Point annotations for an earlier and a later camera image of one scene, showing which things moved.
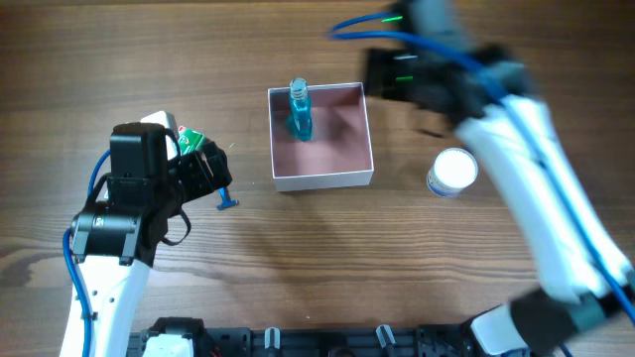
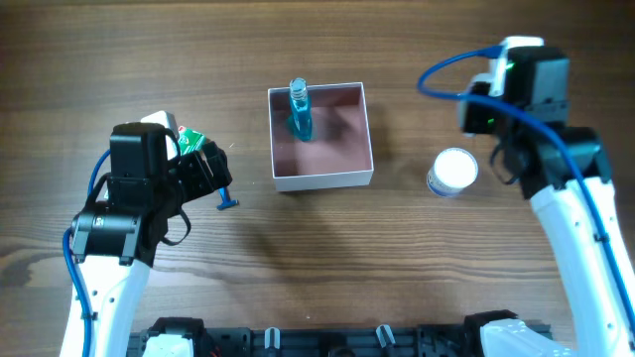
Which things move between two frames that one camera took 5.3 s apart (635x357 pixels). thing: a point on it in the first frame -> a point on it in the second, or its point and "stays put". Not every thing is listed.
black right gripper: [379, 72] -> [476, 116]
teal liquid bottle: [300, 115] stays put
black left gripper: [196, 175] stays put
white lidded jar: [453, 170] stays put
